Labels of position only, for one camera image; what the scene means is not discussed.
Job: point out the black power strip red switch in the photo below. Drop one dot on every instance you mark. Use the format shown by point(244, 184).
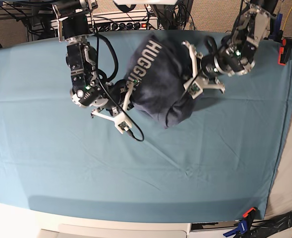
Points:
point(128, 26)

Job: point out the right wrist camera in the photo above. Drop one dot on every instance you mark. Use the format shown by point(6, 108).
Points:
point(122, 123)

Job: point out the orange black clamp top right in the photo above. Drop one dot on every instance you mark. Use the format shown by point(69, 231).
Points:
point(285, 51)

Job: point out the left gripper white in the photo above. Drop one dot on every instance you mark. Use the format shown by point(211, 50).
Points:
point(197, 73)

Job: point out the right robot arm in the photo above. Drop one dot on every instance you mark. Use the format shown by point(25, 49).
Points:
point(90, 86)

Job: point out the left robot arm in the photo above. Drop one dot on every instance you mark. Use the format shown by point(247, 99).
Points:
point(235, 54)

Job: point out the blue-grey heathered T-shirt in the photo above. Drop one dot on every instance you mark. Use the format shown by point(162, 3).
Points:
point(160, 69)

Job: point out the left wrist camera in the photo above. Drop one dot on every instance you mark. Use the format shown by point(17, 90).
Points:
point(194, 89)

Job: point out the blue black clamp top right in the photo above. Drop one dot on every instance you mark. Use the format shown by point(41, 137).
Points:
point(276, 33)

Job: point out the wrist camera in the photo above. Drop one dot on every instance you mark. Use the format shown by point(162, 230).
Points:
point(122, 123)
point(194, 89)

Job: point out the teal table cloth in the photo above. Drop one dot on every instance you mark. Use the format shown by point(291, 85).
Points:
point(212, 167)

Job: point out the orange blue clamp bottom right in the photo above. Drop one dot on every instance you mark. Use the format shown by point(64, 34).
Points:
point(244, 225)

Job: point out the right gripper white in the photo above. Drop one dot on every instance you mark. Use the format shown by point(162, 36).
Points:
point(114, 100)

